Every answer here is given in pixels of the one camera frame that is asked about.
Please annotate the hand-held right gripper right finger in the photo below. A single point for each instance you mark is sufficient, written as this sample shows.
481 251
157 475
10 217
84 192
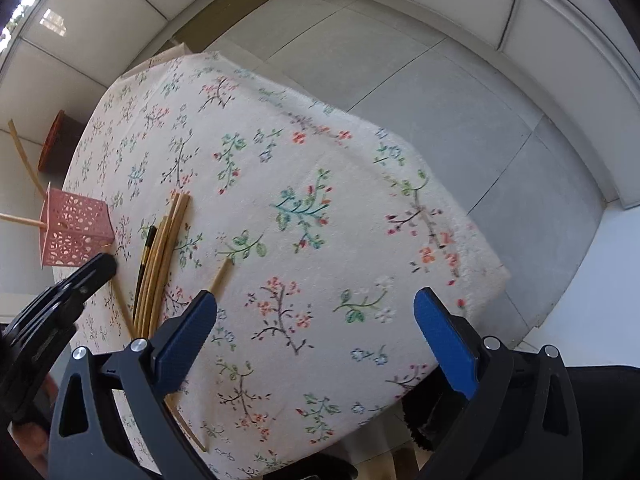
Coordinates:
445 345

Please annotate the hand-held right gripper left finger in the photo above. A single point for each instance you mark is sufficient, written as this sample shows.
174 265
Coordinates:
185 345

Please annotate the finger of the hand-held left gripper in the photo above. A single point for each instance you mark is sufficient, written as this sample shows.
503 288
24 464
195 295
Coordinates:
95 270

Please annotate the pink perforated utensil holder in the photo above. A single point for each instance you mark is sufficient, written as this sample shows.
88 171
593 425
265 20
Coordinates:
75 240

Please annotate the black chopstick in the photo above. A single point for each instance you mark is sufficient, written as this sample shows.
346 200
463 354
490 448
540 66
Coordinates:
149 240

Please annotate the bundle of wooden chopsticks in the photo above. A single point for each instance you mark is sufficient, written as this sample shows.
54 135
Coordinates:
167 260

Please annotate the brown trash bin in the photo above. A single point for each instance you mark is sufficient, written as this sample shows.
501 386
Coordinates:
62 145

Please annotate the floral tablecloth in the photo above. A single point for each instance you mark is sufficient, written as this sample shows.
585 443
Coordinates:
300 160

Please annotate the brown floor mat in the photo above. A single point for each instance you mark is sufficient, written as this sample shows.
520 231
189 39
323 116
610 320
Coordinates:
225 15

